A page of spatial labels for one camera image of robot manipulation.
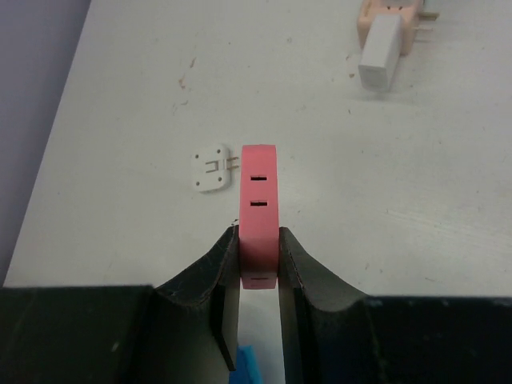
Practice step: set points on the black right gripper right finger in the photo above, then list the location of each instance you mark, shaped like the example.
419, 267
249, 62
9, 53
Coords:
325, 333

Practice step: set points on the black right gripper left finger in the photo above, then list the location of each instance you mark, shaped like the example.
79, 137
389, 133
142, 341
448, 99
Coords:
196, 321

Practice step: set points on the blue cube socket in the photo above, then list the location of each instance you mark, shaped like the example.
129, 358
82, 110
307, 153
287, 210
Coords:
247, 370

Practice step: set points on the pink extension socket plug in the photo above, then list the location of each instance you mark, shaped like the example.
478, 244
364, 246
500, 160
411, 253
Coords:
259, 218

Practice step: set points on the white plug adapter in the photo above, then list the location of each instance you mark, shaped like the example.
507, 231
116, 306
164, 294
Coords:
212, 167

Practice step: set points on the white charger plug front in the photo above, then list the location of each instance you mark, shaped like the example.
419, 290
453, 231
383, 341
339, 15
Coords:
381, 52

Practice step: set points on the peach cube socket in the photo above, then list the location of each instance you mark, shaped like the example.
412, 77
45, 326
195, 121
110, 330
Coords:
412, 13

